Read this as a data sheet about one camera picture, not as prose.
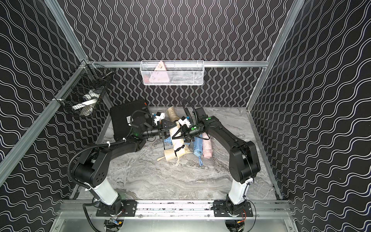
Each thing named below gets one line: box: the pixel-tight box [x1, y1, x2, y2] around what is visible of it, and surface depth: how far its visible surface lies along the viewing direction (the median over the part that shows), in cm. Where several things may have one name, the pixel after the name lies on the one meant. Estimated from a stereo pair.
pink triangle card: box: [148, 60, 170, 83], surface depth 92 cm
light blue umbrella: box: [193, 133, 203, 167], surface depth 94 cm
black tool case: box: [110, 99, 154, 142], surface depth 99 cm
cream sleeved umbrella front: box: [156, 145, 193, 165], surface depth 92 cm
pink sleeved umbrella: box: [202, 132, 214, 159], surface depth 94 cm
